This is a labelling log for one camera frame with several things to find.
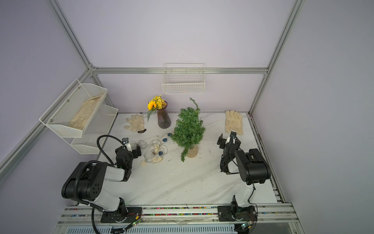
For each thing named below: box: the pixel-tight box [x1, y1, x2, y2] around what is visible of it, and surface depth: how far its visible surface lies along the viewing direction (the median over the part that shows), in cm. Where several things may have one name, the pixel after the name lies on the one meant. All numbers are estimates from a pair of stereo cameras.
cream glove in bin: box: [68, 94, 104, 131], surface depth 82 cm
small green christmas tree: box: [170, 97, 206, 162], surface depth 76 cm
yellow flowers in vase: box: [147, 95, 172, 129], surface depth 97 cm
